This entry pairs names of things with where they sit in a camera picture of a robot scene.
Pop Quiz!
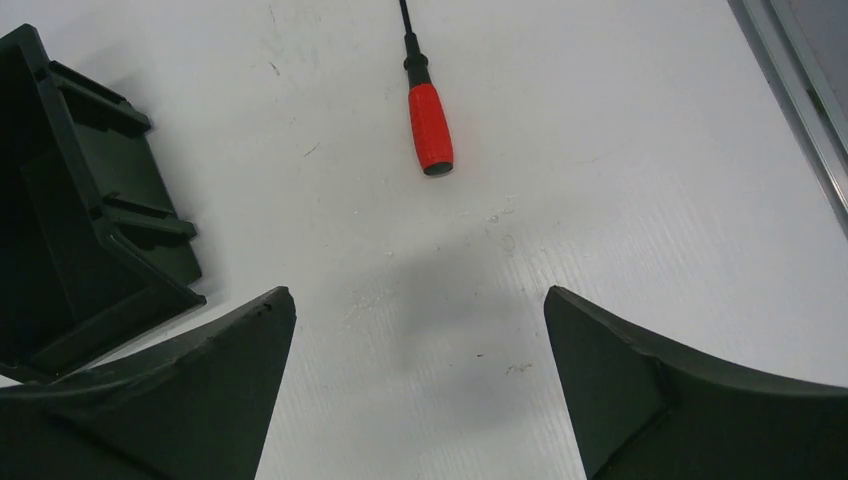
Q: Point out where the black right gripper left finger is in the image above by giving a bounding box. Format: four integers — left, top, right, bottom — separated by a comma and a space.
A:
1, 287, 296, 479

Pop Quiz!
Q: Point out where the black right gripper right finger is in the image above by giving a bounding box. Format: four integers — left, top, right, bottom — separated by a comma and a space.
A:
544, 286, 847, 479

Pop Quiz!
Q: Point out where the dark green plastic bin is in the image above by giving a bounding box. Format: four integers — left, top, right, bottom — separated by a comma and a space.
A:
1, 24, 205, 383

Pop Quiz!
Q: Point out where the red handled screwdriver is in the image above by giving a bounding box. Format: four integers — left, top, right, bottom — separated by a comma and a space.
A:
398, 0, 454, 177

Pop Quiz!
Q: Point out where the grey metal table edge rail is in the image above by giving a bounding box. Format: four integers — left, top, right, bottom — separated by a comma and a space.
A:
728, 1, 847, 230

